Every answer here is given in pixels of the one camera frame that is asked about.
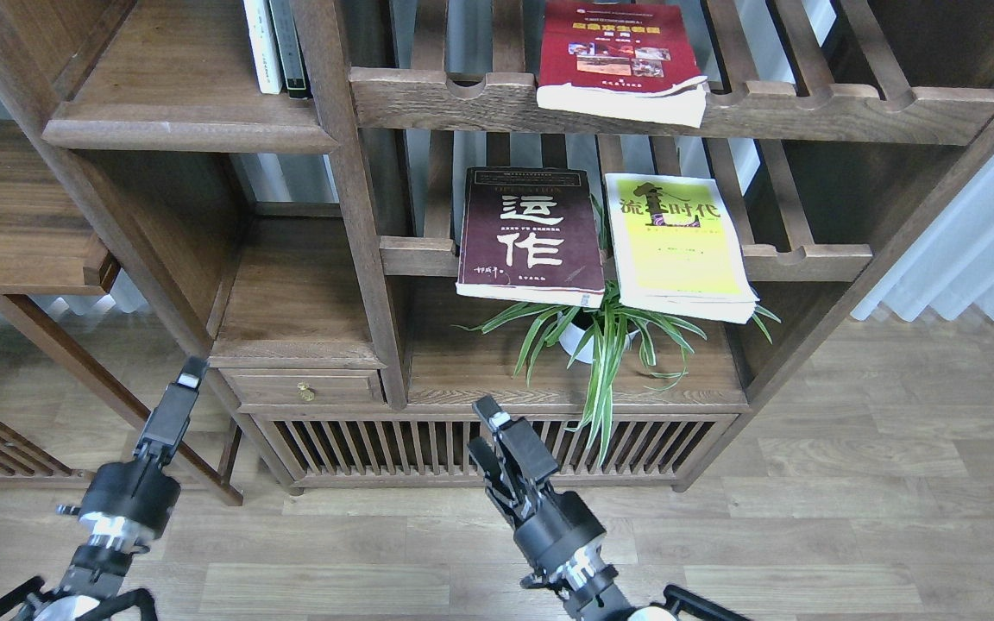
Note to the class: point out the green spider plant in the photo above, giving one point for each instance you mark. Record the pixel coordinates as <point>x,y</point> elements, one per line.
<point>607,331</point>

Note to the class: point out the dark wooden bookshelf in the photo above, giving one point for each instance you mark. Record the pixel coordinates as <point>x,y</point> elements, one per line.
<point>311,241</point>

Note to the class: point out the white plant pot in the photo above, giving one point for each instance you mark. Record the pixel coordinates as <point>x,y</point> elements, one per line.
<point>586,340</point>

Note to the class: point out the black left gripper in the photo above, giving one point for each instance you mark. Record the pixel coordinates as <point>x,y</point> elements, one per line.
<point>130,503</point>

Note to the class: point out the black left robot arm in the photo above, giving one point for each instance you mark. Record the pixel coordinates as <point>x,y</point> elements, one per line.
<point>90,588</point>

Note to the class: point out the yellow green book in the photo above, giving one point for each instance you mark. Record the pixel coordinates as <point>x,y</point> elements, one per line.
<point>675,248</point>

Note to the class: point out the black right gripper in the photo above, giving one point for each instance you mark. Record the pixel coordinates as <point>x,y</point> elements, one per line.
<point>555,531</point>

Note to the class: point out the dark brown book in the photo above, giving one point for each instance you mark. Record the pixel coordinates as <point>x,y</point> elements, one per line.
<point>531,235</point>

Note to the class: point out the white upright book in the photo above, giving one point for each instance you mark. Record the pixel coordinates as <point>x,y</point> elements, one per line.
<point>264,49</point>

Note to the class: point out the white curtain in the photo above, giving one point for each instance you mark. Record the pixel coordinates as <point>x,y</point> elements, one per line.
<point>950,268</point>

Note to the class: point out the brass drawer knob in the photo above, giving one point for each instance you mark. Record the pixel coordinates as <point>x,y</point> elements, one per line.
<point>305,392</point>

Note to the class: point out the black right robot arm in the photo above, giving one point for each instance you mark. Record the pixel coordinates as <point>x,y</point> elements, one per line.
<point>599,598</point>

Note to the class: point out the red book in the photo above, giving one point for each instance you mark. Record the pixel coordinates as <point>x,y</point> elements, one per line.
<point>620,60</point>

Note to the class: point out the dark upright book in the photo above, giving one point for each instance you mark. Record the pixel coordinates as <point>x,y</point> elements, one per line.
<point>292,61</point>

